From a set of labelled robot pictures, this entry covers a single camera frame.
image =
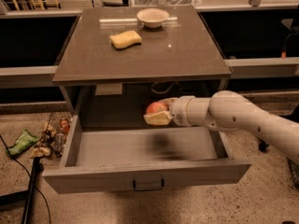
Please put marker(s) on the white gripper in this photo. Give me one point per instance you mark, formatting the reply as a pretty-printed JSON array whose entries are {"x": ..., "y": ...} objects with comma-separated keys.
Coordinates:
[{"x": 178, "y": 111}]

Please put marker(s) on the red apple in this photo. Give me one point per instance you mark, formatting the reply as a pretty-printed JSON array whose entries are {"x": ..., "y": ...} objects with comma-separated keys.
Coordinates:
[{"x": 156, "y": 107}]

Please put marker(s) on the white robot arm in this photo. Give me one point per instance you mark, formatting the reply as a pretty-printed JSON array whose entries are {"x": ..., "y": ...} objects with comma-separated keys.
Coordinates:
[{"x": 227, "y": 111}]

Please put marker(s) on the grey cabinet with top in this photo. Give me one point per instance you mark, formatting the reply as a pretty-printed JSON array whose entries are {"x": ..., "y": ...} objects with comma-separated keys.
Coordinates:
[{"x": 180, "y": 50}]

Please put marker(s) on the white label under top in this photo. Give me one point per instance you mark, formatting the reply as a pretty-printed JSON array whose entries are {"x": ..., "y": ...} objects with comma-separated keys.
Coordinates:
[{"x": 109, "y": 89}]

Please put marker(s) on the open grey top drawer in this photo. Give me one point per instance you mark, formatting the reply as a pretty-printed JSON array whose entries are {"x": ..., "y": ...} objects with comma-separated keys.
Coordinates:
[{"x": 104, "y": 154}]

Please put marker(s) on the yellow sponge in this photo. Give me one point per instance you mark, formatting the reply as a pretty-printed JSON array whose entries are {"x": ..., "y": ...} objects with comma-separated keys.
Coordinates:
[{"x": 125, "y": 39}]

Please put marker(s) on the white bowl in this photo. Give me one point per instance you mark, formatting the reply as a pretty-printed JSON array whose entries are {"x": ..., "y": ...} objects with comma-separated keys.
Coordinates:
[{"x": 152, "y": 17}]

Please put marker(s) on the black bar on floor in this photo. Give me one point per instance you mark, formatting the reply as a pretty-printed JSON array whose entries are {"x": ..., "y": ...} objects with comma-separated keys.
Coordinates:
[{"x": 263, "y": 146}]

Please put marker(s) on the black stand leg left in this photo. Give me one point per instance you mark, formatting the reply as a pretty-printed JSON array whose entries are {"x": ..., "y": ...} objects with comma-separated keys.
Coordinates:
[{"x": 26, "y": 196}]

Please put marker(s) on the green chip bag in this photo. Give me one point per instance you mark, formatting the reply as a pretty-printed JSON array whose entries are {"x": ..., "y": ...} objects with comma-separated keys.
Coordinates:
[{"x": 24, "y": 141}]

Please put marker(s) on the black drawer handle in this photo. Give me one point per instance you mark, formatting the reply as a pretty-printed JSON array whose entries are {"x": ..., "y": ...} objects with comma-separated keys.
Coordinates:
[{"x": 148, "y": 186}]

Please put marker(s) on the wire basket right edge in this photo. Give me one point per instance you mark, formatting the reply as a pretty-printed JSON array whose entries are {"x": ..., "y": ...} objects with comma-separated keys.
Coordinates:
[{"x": 294, "y": 169}]

